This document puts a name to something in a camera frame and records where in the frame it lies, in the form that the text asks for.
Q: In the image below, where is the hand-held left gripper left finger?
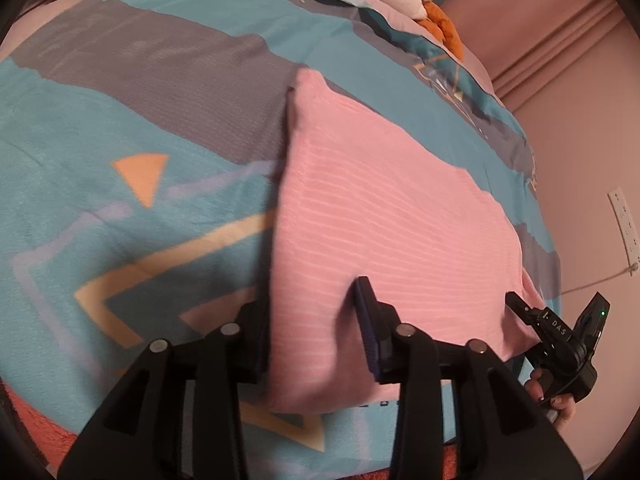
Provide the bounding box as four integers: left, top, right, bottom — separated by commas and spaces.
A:
57, 300, 273, 480

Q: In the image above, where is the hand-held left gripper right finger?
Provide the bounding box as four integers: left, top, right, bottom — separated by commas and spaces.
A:
354, 276, 583, 480

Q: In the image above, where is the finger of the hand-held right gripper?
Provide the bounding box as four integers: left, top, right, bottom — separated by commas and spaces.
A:
505, 291, 549, 342

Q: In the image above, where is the pink knit garment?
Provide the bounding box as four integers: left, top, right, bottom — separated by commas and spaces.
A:
262, 67, 543, 416

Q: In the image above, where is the person's right hand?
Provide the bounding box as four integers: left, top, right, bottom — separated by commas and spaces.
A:
525, 367, 577, 427

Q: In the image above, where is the white power strip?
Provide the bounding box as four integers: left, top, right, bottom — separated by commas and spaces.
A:
607, 187, 640, 266

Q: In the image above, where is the teal and grey patterned blanket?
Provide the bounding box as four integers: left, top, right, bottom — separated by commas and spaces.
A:
0, 0, 566, 466

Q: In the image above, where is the pink curtain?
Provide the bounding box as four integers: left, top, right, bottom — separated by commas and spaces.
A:
440, 0, 640, 106

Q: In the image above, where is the white cable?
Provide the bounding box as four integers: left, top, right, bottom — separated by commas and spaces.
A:
560, 262, 638, 298

